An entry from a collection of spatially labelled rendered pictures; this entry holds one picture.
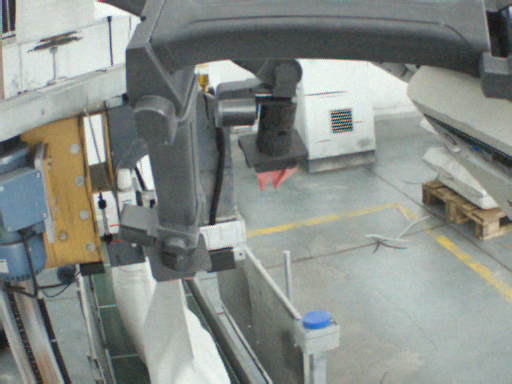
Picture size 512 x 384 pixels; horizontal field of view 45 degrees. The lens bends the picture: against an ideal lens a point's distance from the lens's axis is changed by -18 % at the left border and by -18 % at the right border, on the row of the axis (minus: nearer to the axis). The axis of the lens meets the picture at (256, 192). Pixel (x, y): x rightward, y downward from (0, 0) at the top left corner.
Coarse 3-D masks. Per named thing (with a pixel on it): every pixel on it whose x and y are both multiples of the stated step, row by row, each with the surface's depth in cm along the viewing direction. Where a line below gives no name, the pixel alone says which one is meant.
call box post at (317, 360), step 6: (312, 354) 150; (318, 354) 150; (324, 354) 150; (312, 360) 150; (318, 360) 150; (324, 360) 151; (312, 366) 151; (318, 366) 151; (324, 366) 151; (312, 372) 152; (318, 372) 151; (324, 372) 152; (312, 378) 153; (318, 378) 152; (324, 378) 152
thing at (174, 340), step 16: (160, 288) 161; (176, 288) 129; (160, 304) 157; (176, 304) 136; (144, 320) 159; (160, 320) 152; (176, 320) 143; (192, 320) 155; (144, 336) 157; (160, 336) 147; (176, 336) 141; (192, 336) 144; (208, 336) 152; (160, 352) 143; (176, 352) 138; (192, 352) 129; (208, 352) 140; (160, 368) 137; (176, 368) 134; (192, 368) 132; (208, 368) 133; (224, 368) 138
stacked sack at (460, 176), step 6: (456, 168) 395; (462, 168) 390; (456, 174) 394; (462, 174) 387; (468, 174) 381; (456, 180) 394; (462, 180) 386; (468, 180) 380; (474, 180) 374; (462, 186) 388; (468, 186) 378; (474, 186) 373; (480, 186) 367; (474, 192) 374; (480, 192) 366; (486, 192) 364
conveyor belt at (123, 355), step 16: (96, 288) 278; (112, 288) 278; (112, 304) 264; (192, 304) 262; (112, 320) 250; (112, 336) 238; (128, 336) 238; (112, 352) 226; (128, 352) 226; (128, 368) 216; (144, 368) 216
